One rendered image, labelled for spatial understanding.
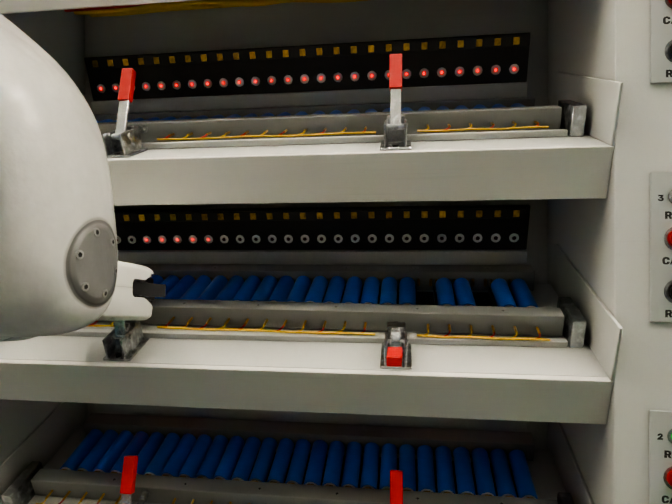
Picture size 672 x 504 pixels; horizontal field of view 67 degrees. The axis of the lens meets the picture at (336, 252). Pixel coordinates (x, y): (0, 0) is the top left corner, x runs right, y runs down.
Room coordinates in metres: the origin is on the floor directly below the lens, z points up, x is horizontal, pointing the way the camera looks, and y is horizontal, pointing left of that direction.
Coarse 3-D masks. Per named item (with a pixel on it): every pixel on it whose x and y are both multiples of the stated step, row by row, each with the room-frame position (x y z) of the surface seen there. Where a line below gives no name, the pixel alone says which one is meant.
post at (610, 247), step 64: (576, 0) 0.52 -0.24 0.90; (640, 0) 0.42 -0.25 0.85; (576, 64) 0.52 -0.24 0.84; (640, 64) 0.42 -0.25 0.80; (640, 128) 0.42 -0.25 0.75; (640, 192) 0.42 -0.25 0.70; (576, 256) 0.52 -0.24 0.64; (640, 256) 0.42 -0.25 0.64; (640, 320) 0.42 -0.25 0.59; (640, 384) 0.42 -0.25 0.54; (576, 448) 0.51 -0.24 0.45; (640, 448) 0.42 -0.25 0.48
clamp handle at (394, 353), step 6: (396, 330) 0.45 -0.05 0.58; (396, 336) 0.46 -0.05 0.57; (390, 342) 0.45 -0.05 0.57; (396, 342) 0.45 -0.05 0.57; (390, 348) 0.42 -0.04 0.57; (396, 348) 0.42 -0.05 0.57; (390, 354) 0.40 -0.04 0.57; (396, 354) 0.40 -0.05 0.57; (390, 360) 0.39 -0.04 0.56; (396, 360) 0.39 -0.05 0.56; (390, 366) 0.39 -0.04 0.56; (396, 366) 0.39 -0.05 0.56
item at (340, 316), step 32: (96, 320) 0.55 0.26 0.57; (160, 320) 0.55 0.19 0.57; (192, 320) 0.54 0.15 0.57; (224, 320) 0.53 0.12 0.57; (256, 320) 0.53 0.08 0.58; (288, 320) 0.52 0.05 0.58; (320, 320) 0.52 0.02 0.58; (352, 320) 0.51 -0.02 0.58; (384, 320) 0.51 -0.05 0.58; (416, 320) 0.50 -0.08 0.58; (448, 320) 0.50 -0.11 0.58; (480, 320) 0.49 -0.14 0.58; (512, 320) 0.49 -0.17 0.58; (544, 320) 0.48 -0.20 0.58
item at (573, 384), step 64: (128, 256) 0.66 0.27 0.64; (192, 256) 0.64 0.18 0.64; (256, 256) 0.63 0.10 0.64; (320, 256) 0.62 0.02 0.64; (384, 256) 0.61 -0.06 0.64; (448, 256) 0.60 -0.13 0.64; (512, 256) 0.59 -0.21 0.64; (576, 320) 0.46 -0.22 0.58; (0, 384) 0.51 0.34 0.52; (64, 384) 0.50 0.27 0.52; (128, 384) 0.49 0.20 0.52; (192, 384) 0.48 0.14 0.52; (256, 384) 0.47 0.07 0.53; (320, 384) 0.46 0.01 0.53; (384, 384) 0.45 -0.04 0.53; (448, 384) 0.44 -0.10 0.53; (512, 384) 0.43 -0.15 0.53; (576, 384) 0.43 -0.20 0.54
